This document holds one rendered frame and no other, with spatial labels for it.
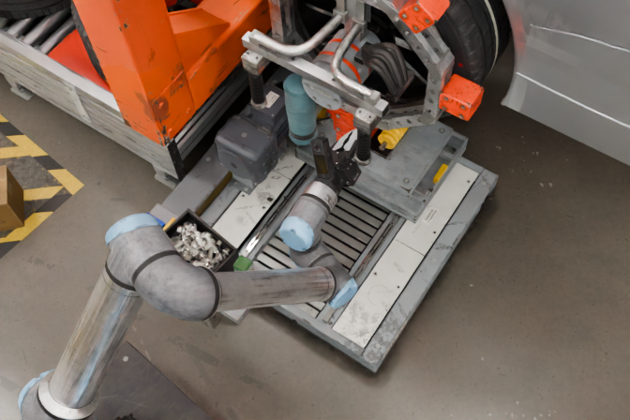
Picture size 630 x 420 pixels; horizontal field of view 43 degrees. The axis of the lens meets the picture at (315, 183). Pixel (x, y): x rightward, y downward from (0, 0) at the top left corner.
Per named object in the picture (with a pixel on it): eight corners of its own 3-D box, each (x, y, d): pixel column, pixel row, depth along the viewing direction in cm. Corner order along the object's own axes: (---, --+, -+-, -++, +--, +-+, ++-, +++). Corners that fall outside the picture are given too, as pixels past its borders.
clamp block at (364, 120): (388, 110, 202) (389, 97, 198) (369, 135, 199) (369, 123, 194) (371, 101, 204) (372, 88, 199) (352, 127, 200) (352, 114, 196)
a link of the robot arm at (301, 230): (277, 244, 211) (275, 224, 203) (301, 207, 217) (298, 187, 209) (309, 258, 209) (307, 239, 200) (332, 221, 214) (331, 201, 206)
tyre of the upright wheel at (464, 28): (284, -47, 255) (433, 95, 266) (240, 1, 245) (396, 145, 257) (381, -171, 195) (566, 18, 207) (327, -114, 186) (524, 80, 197)
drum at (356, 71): (384, 67, 224) (386, 34, 212) (343, 120, 216) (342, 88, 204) (342, 46, 229) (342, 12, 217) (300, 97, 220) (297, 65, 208)
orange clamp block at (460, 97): (451, 88, 216) (481, 102, 213) (436, 108, 213) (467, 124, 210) (454, 71, 210) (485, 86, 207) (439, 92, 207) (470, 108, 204)
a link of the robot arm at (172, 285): (180, 298, 157) (369, 283, 211) (150, 252, 162) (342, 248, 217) (151, 338, 161) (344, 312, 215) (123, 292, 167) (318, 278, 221)
